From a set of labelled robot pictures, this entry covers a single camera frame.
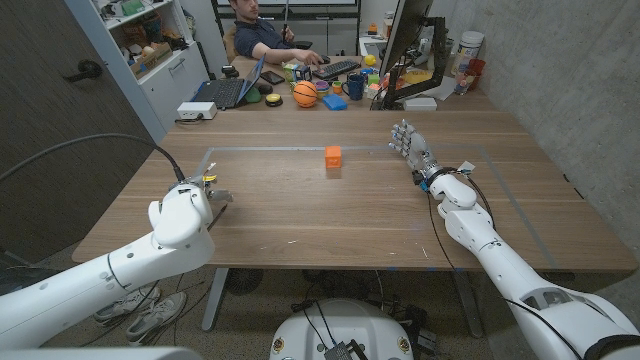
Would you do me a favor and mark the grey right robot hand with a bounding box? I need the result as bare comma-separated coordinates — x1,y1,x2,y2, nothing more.
388,118,444,184

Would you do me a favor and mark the black pen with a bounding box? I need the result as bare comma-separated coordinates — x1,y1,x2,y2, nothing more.
206,202,229,233

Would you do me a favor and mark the blue block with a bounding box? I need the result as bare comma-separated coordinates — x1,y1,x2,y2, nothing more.
321,93,349,112

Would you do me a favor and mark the flat white box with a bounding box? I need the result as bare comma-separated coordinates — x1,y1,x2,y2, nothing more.
402,96,439,112

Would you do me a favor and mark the dark blue mug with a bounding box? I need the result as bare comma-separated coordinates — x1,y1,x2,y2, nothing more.
341,72,366,102

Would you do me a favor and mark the white power strip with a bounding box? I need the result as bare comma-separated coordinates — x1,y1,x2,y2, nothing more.
176,101,219,121

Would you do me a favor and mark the black monitor stand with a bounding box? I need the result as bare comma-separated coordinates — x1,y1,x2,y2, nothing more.
380,16,448,111

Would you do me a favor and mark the red cup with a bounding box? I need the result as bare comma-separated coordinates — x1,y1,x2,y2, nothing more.
466,58,487,91

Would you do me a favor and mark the black laptop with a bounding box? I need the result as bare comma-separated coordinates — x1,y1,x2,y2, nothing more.
191,53,267,111

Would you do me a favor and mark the grey table leg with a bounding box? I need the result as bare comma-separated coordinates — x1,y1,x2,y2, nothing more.
201,268,230,332
452,272,485,339

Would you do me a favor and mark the white canister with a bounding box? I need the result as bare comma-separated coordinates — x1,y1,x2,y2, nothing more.
450,30,486,77

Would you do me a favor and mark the black keyboard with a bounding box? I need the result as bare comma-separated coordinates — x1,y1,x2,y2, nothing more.
311,58,362,81

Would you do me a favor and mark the black computer monitor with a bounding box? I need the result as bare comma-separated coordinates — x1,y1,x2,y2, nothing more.
378,0,435,79

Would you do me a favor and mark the white shelf cabinet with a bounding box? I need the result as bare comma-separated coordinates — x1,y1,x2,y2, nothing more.
64,0,211,144

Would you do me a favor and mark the small orange basketball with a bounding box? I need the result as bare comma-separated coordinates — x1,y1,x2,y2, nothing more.
292,80,320,109

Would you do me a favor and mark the grey sneaker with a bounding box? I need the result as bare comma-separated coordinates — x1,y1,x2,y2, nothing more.
124,291,188,347
93,285,162,324

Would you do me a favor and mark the cardboard box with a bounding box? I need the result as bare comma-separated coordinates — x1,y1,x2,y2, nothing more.
128,41,174,80

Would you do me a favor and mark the person in dark shirt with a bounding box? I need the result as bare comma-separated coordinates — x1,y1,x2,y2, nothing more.
228,0,326,67

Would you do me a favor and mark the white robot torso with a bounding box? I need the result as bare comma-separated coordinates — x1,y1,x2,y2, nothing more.
268,298,415,360

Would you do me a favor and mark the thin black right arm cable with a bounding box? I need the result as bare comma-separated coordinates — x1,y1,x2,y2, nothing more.
424,189,586,360

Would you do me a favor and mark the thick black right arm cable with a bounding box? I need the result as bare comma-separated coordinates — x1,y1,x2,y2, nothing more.
447,167,497,231

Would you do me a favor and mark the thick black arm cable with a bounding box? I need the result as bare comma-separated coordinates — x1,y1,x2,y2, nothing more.
447,167,497,231
0,132,187,184

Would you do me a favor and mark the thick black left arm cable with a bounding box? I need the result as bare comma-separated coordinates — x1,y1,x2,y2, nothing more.
0,132,187,184

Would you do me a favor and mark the black door handle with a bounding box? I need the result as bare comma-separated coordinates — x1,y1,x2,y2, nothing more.
63,59,104,84

